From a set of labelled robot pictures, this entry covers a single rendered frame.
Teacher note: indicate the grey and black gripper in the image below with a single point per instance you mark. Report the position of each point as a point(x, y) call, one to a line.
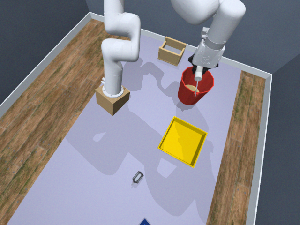
point(205, 57)

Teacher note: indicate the blue open rectangular bin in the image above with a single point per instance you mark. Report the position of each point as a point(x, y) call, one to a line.
point(144, 222)

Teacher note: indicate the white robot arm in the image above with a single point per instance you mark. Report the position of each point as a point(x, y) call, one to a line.
point(226, 16)

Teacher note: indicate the red bucket with wire handle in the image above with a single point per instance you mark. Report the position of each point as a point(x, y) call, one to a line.
point(194, 86)

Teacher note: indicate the light wooden crate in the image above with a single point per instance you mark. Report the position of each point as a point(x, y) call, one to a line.
point(171, 50)

